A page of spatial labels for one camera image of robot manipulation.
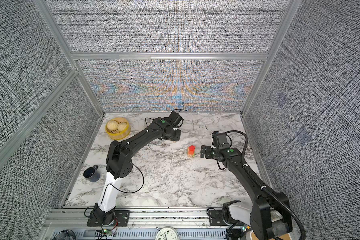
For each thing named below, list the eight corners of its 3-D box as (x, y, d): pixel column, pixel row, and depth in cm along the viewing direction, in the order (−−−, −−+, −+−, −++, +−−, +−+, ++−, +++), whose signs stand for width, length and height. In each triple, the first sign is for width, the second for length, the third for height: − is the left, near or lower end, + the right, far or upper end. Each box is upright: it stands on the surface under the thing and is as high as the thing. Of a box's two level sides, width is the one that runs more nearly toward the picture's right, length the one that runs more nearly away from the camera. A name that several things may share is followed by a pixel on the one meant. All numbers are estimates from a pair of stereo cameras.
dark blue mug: (88, 182, 87) (81, 177, 81) (93, 169, 92) (87, 164, 86) (98, 182, 87) (91, 177, 81) (102, 169, 92) (96, 164, 86)
